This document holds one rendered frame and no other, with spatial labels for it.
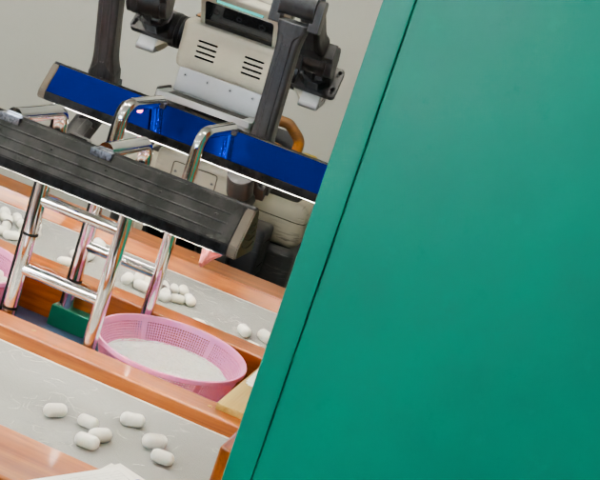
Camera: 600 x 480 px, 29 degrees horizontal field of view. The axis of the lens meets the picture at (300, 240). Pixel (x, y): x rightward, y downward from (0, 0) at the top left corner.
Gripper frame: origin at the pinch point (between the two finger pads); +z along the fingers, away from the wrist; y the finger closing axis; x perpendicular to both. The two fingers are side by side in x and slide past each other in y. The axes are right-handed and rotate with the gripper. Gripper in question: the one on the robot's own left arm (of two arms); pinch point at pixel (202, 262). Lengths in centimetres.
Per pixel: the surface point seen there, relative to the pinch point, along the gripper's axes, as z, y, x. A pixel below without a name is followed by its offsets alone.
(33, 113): 28, -13, -64
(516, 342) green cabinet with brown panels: 59, 65, -99
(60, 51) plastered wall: -145, -135, 124
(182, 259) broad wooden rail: -6.7, -8.3, 12.3
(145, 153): 21, 2, -56
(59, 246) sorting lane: 6.9, -29.4, 3.4
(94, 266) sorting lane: 9.4, -19.5, 1.4
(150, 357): 33.8, 7.3, -18.4
